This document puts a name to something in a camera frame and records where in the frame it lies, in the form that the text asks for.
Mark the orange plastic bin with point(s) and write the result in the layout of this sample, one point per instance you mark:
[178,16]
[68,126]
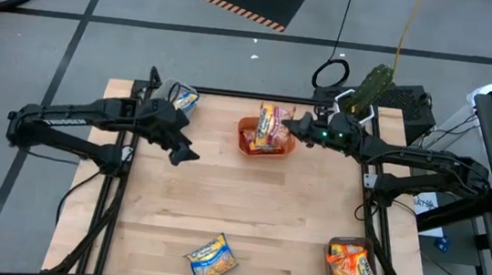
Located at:
[267,154]

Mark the dark translucent plastic bin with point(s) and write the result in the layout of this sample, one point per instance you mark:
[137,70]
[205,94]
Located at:
[349,240]

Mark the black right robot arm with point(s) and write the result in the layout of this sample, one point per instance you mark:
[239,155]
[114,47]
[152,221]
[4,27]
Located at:
[418,158]

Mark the small blue floor object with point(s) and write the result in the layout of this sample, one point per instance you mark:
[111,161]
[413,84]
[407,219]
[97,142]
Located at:
[442,243]

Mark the red Maruchan ramen pack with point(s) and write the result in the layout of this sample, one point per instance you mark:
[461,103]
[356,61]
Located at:
[270,126]
[249,141]

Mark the black computer case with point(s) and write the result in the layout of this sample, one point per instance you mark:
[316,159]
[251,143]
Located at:
[405,101]

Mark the green cactus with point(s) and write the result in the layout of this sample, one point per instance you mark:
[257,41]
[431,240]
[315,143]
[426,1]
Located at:
[373,84]

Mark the white hexagonal plant pot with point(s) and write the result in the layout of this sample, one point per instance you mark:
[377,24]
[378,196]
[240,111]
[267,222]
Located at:
[369,115]

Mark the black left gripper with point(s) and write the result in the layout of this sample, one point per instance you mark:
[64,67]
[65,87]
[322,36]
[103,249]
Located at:
[165,120]

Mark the black aluminium table frame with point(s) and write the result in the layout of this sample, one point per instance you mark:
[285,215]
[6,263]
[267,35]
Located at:
[232,93]

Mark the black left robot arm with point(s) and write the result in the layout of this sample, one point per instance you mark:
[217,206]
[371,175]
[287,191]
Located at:
[74,115]

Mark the blue Maruchan ramen pack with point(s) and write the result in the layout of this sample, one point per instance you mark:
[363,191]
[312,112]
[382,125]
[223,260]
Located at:
[211,259]
[186,100]

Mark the white paper sheet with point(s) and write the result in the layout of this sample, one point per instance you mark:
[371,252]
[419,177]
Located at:
[424,204]

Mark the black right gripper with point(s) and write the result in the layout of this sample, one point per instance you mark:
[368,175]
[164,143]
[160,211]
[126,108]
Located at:
[333,135]

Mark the light grey plastic bin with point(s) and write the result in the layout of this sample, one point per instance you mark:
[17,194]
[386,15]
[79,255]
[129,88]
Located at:
[164,87]

